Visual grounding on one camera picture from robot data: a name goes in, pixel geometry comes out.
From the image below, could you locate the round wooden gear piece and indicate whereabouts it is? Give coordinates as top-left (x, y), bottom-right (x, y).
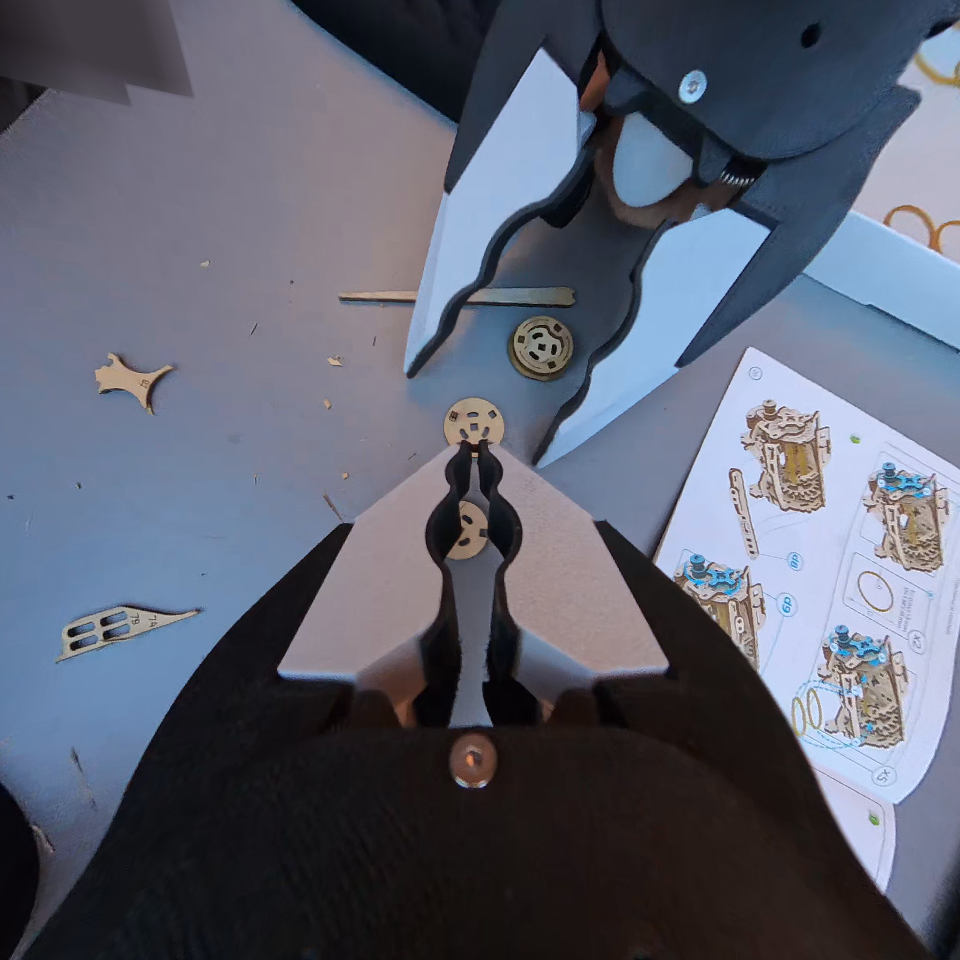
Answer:
top-left (507, 315), bottom-right (576, 382)

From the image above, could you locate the white cardboard box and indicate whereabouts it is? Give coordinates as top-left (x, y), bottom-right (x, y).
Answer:
top-left (801, 22), bottom-right (960, 354)

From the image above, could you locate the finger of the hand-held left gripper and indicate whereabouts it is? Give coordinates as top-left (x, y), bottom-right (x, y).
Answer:
top-left (403, 46), bottom-right (599, 380)
top-left (531, 206), bottom-right (775, 470)

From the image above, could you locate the thin wooden stick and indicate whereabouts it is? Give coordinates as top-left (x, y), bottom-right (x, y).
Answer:
top-left (337, 286), bottom-right (578, 309)

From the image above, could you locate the wooden scrap with slots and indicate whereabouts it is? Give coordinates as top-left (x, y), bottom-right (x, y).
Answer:
top-left (54, 604), bottom-right (202, 664)

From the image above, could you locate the wooden disc with holes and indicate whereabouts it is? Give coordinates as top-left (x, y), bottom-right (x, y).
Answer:
top-left (442, 397), bottom-right (506, 562)

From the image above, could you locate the printed instruction sheet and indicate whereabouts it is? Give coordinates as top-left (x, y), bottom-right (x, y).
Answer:
top-left (652, 346), bottom-right (960, 805)

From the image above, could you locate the person's left hand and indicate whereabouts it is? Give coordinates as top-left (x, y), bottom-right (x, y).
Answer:
top-left (596, 131), bottom-right (732, 230)

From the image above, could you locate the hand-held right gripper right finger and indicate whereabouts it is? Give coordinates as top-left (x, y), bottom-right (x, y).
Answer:
top-left (477, 441), bottom-right (670, 727)

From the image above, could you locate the star-shaped wooden scrap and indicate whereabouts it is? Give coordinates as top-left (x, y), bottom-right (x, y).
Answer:
top-left (94, 352), bottom-right (175, 416)

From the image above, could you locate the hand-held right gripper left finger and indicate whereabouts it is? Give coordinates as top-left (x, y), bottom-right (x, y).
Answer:
top-left (277, 441), bottom-right (477, 729)

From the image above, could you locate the yellow rubber band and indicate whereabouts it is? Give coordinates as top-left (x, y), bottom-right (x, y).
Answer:
top-left (913, 30), bottom-right (960, 87)
top-left (883, 204), bottom-right (942, 252)

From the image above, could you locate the white paper sheet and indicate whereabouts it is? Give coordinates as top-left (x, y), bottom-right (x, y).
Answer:
top-left (813, 763), bottom-right (899, 895)

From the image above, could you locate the black rounded object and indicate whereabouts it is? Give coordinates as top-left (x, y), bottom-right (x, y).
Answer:
top-left (0, 780), bottom-right (42, 939)

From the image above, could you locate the grey desk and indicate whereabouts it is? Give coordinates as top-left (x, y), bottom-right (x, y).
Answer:
top-left (0, 0), bottom-right (960, 960)

